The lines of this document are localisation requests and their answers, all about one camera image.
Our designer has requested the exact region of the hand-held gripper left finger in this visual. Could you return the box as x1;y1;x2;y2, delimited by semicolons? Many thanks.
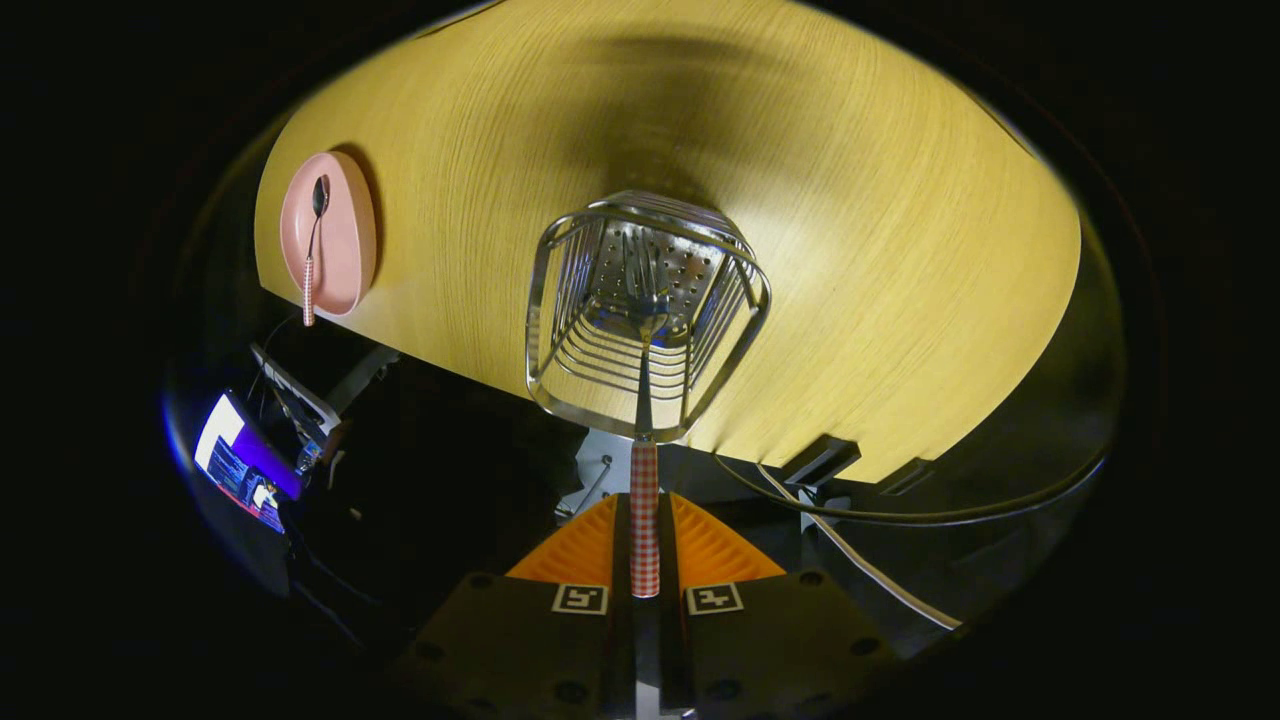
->
385;493;636;720

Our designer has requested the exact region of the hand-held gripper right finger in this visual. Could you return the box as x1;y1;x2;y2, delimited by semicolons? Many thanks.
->
660;493;901;720

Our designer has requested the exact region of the checkered handle fork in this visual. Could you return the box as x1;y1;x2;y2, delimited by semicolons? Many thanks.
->
622;230;673;599

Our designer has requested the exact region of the checkered handle spoon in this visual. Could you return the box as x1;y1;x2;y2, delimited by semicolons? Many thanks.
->
302;175;331;328

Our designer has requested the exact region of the black table clamp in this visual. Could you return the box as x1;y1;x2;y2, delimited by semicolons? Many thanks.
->
780;435;861;487
880;458;937;497

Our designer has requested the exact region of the white angled device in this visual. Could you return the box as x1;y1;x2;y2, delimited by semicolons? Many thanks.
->
250;340;346;471

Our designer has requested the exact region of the lit computer screen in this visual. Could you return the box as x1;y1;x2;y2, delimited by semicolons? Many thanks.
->
193;390;304;536

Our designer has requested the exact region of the pink plate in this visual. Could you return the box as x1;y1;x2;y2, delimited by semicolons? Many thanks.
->
279;151;379;319

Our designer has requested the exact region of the white flat cable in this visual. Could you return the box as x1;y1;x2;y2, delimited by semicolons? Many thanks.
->
757;465;961;631

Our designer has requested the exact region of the black cable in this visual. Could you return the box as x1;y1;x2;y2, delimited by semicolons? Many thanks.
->
715;450;1106;527

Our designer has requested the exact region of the metal wire cutlery basket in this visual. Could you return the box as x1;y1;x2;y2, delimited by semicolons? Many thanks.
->
525;190;772;444

